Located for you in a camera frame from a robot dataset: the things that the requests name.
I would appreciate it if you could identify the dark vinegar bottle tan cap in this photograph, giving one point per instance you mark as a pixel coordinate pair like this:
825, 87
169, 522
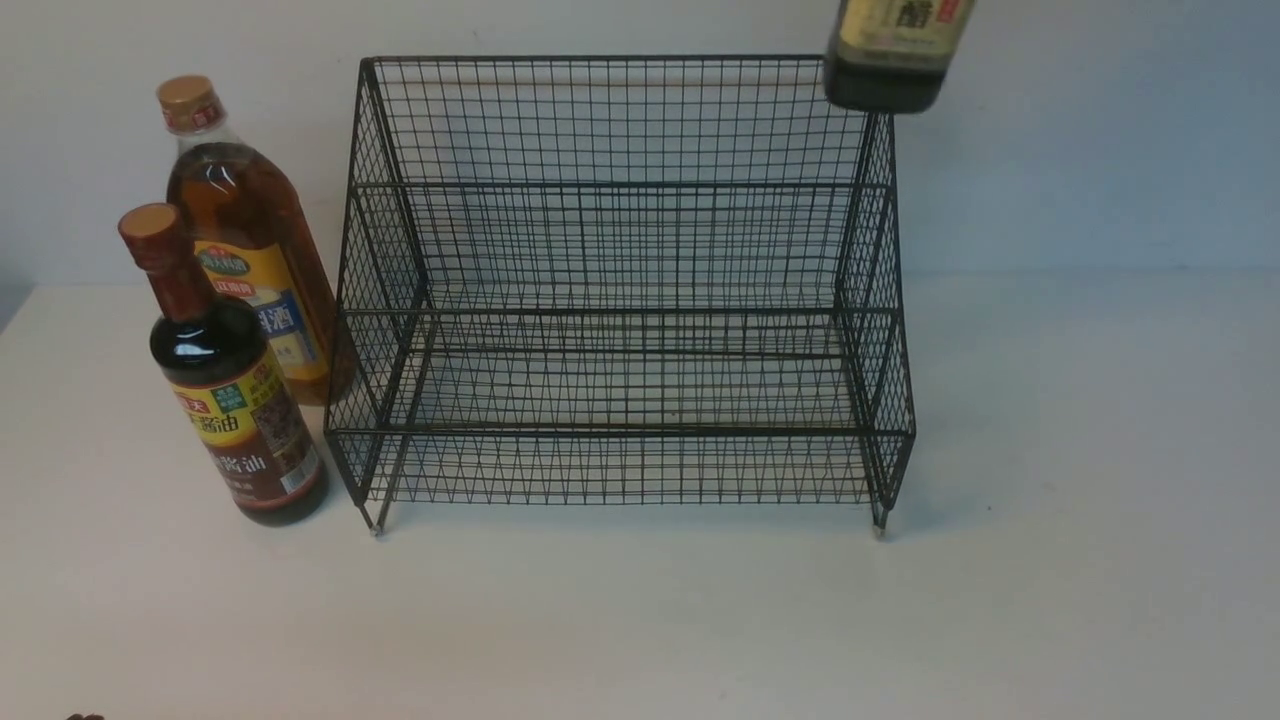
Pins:
892, 56

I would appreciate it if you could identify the soy sauce bottle red cap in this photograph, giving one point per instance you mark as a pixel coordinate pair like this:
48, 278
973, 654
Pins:
224, 375

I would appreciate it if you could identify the amber cooking wine bottle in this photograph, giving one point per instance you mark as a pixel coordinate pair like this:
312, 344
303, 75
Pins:
253, 240

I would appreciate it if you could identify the black wire mesh shelf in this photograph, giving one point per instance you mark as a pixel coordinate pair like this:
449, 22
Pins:
619, 280

